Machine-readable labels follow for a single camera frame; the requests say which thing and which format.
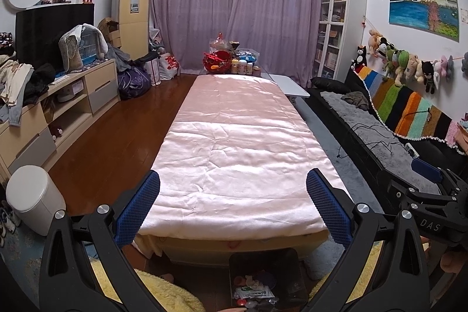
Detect beige low table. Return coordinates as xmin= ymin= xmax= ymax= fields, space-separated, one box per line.
xmin=133 ymin=65 xmax=330 ymax=267

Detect white folding table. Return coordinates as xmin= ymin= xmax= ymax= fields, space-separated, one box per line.
xmin=269 ymin=74 xmax=311 ymax=99

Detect black sofa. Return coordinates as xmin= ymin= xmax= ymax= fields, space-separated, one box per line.
xmin=309 ymin=67 xmax=468 ymax=247

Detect white sneaker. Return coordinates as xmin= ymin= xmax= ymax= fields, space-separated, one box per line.
xmin=0 ymin=202 xmax=22 ymax=236

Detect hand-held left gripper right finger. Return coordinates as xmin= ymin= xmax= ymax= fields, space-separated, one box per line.
xmin=302 ymin=169 xmax=432 ymax=312

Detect dark cloth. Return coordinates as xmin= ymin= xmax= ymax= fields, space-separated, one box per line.
xmin=341 ymin=92 xmax=371 ymax=110

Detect row of plush toys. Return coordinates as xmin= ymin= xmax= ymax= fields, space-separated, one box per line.
xmin=351 ymin=29 xmax=468 ymax=93

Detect cardboard box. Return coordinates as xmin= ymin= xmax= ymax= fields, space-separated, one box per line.
xmin=98 ymin=17 xmax=122 ymax=47

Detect white printed packet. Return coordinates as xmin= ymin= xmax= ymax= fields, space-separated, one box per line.
xmin=234 ymin=285 xmax=275 ymax=300

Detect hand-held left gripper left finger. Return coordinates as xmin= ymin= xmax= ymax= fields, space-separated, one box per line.
xmin=38 ymin=169 xmax=172 ymax=312

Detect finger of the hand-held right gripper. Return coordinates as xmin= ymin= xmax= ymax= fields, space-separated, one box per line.
xmin=388 ymin=180 xmax=454 ymax=210
xmin=410 ymin=158 xmax=468 ymax=195

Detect beige garment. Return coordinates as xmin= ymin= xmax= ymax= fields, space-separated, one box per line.
xmin=0 ymin=61 xmax=35 ymax=106

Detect blue pet cage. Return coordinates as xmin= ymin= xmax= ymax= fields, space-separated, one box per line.
xmin=75 ymin=32 xmax=99 ymax=66

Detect blue patterned rug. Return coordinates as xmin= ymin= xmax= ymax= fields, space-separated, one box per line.
xmin=0 ymin=220 xmax=52 ymax=298

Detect purple bag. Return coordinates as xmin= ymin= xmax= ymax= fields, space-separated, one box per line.
xmin=117 ymin=63 xmax=151 ymax=101

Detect black television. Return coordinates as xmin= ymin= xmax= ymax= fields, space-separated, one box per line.
xmin=15 ymin=3 xmax=95 ymax=73

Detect clear plastic box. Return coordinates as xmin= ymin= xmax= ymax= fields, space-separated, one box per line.
xmin=234 ymin=49 xmax=260 ymax=64

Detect black garment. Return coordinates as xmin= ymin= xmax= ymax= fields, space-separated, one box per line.
xmin=24 ymin=63 xmax=56 ymax=106

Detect purple curtain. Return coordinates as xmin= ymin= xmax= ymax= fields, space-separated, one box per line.
xmin=150 ymin=0 xmax=337 ymax=77

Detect white red shopping bag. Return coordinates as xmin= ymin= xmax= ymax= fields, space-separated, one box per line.
xmin=158 ymin=52 xmax=180 ymax=80

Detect person's right hand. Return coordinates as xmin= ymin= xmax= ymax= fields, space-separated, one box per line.
xmin=441 ymin=250 xmax=468 ymax=274

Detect dark brown trash bin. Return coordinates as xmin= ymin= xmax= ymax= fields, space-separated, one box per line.
xmin=228 ymin=247 xmax=308 ymax=312

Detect white glass door bookcase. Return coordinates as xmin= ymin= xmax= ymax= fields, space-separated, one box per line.
xmin=316 ymin=0 xmax=368 ymax=82

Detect beige standing air conditioner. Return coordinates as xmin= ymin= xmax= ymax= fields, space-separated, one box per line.
xmin=111 ymin=0 xmax=152 ymax=60

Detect blue jeans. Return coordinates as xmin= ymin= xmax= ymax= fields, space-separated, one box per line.
xmin=0 ymin=104 xmax=23 ymax=126

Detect grey fuzzy sofa cover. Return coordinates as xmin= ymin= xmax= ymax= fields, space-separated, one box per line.
xmin=321 ymin=91 xmax=439 ymax=196

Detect black pillow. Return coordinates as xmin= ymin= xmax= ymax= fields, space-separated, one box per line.
xmin=310 ymin=76 xmax=350 ymax=95

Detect grey towel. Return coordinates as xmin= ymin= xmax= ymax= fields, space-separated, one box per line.
xmin=58 ymin=23 xmax=108 ymax=73

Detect red basket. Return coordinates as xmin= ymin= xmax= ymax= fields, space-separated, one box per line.
xmin=203 ymin=49 xmax=232 ymax=73

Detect striped knitted blanket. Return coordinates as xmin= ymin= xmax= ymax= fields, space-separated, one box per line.
xmin=356 ymin=65 xmax=468 ymax=155

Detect grey jacket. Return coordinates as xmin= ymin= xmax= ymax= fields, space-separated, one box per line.
xmin=106 ymin=43 xmax=132 ymax=71

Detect black cable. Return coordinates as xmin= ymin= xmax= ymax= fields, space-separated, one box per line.
xmin=338 ymin=107 xmax=434 ymax=159

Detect blue plate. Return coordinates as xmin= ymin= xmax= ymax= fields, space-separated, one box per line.
xmin=256 ymin=272 xmax=280 ymax=289

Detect landscape wall painting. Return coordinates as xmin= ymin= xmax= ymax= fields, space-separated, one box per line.
xmin=388 ymin=0 xmax=460 ymax=41

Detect white round bin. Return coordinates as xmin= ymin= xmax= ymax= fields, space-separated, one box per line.
xmin=5 ymin=165 xmax=67 ymax=237

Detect white plastic bag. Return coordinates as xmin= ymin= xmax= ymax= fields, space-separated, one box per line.
xmin=143 ymin=60 xmax=161 ymax=86

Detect pink knitted cushion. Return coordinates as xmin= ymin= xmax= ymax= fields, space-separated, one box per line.
xmin=451 ymin=118 xmax=468 ymax=154

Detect beige tv cabinet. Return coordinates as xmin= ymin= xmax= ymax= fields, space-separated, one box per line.
xmin=0 ymin=58 xmax=121 ymax=181

